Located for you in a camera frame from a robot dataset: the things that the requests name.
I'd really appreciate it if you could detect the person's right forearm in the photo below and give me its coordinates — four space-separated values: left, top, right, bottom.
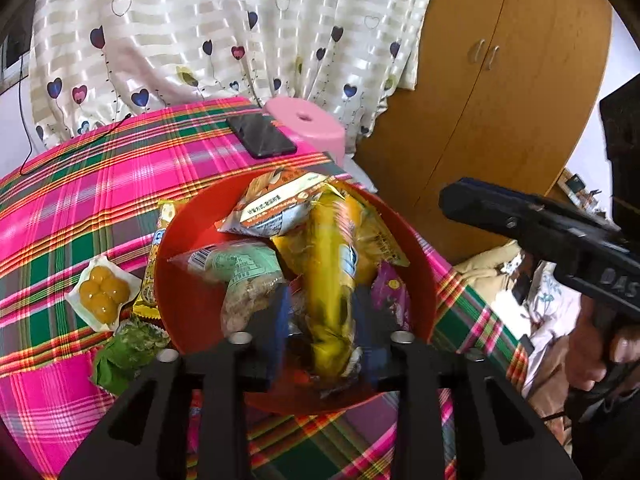
570 360 640 480

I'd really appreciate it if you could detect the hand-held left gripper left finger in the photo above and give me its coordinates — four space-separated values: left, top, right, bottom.
59 285 292 480

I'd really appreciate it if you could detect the green leaf snack packet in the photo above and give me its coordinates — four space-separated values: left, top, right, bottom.
91 316 172 396

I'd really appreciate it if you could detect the yellow striped snack packet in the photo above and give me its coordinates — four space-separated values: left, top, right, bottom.
132 199 177 322

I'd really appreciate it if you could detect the egg yolk packet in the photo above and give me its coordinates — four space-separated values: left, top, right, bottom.
66 255 143 332

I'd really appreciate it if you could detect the beige cloth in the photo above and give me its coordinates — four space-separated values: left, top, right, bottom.
452 240 523 291

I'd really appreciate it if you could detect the heart print curtain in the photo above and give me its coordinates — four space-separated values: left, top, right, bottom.
27 0 441 148

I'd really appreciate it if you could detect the white orange snack packet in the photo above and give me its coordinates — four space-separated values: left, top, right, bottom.
216 169 328 238

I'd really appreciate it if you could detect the window frame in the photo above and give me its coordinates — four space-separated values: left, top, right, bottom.
0 5 37 96

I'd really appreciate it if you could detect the plaid tablecloth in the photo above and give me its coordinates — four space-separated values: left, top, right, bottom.
0 96 531 480

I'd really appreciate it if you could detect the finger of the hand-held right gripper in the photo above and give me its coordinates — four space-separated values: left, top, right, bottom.
460 177 541 201
439 180 628 273

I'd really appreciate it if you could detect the brown cloth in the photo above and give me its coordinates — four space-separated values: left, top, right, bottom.
525 335 576 436

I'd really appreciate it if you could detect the wooden wardrobe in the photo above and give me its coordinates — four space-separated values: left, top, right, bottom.
352 0 613 263

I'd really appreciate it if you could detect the purple snack packet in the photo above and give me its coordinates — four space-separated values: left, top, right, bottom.
370 260 413 333

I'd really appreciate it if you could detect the pink plastic stool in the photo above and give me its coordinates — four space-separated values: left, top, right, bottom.
264 97 347 163

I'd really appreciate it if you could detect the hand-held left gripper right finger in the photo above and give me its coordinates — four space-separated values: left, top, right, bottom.
352 287 583 480

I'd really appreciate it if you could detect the black smartphone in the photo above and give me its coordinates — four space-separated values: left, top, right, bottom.
226 112 298 159

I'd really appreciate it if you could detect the person's right hand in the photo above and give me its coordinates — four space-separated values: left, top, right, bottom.
565 300 640 393

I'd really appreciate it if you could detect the floral white cloth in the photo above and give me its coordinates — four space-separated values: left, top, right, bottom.
520 260 586 356

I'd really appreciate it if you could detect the red plastic bowl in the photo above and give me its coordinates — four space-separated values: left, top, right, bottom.
154 169 436 417

